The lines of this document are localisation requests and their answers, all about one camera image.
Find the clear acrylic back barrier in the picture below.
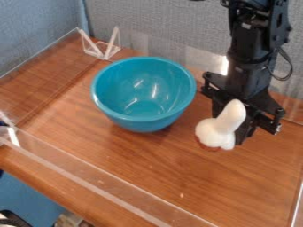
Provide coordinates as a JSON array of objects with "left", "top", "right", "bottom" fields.
[{"left": 129, "top": 31, "right": 303, "bottom": 126}]

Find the plush mushroom toy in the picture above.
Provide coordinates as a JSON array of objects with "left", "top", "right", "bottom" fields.
[{"left": 195, "top": 99, "right": 246, "bottom": 150}]

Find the clear acrylic corner bracket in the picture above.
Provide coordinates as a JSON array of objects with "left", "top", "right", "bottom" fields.
[{"left": 77, "top": 27, "right": 121, "bottom": 60}]

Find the black cable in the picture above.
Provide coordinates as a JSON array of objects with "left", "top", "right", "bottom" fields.
[{"left": 266, "top": 47, "right": 295, "bottom": 82}]

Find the clear acrylic left barrier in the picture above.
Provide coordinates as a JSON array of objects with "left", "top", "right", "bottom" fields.
[{"left": 0, "top": 27, "right": 97, "bottom": 88}]

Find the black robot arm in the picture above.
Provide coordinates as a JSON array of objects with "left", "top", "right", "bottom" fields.
[{"left": 202, "top": 0, "right": 292, "bottom": 145}]

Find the clear acrylic barrier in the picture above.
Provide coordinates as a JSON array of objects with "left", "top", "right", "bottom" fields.
[
  {"left": 129, "top": 31, "right": 303, "bottom": 126},
  {"left": 0, "top": 27, "right": 97, "bottom": 88},
  {"left": 0, "top": 111, "right": 216, "bottom": 227}
]

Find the clear acrylic front barrier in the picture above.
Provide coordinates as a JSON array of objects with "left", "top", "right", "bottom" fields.
[{"left": 0, "top": 111, "right": 216, "bottom": 227}]

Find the blue bowl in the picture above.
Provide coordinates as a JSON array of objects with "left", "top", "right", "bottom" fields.
[{"left": 89, "top": 57, "right": 196, "bottom": 132}]

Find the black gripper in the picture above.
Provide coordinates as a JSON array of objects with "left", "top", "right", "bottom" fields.
[{"left": 202, "top": 18, "right": 286, "bottom": 145}]

